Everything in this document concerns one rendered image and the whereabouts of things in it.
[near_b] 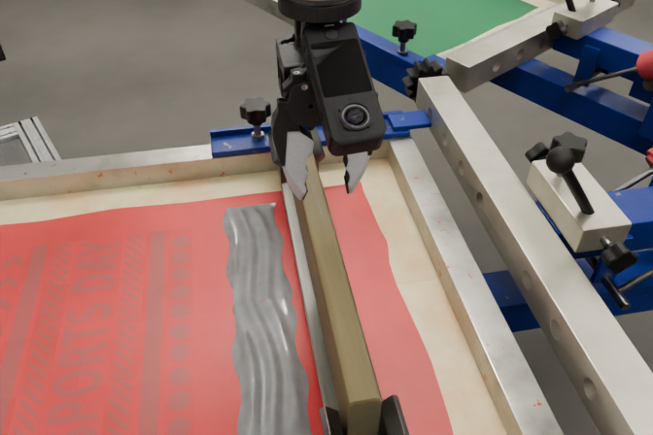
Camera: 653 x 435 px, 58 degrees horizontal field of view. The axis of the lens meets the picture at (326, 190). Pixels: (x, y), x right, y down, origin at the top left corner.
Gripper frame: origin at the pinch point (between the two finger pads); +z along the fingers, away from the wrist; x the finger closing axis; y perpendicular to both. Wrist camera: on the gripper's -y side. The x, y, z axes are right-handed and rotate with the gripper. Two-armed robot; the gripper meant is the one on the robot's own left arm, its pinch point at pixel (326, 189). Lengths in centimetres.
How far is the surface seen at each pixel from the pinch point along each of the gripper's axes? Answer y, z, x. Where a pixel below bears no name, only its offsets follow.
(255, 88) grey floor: 216, 109, -5
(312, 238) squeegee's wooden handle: -0.5, 6.1, 1.7
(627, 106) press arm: 36, 19, -63
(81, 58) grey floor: 266, 108, 85
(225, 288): 3.4, 16.3, 12.0
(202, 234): 13.5, 16.1, 14.5
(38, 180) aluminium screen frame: 25.8, 12.8, 36.6
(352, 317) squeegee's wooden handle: -11.7, 6.1, -0.1
